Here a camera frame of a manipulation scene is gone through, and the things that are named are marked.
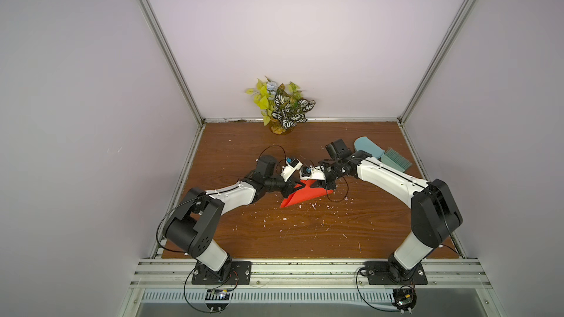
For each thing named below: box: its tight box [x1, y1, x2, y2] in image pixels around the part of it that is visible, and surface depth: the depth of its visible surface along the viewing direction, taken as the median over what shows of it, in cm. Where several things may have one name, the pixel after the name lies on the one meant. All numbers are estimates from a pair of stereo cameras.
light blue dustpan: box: [353, 136, 385, 160], surface depth 112 cm
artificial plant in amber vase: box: [245, 76, 316, 136], surface depth 100 cm
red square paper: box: [280, 179, 335, 209], surface depth 85 cm
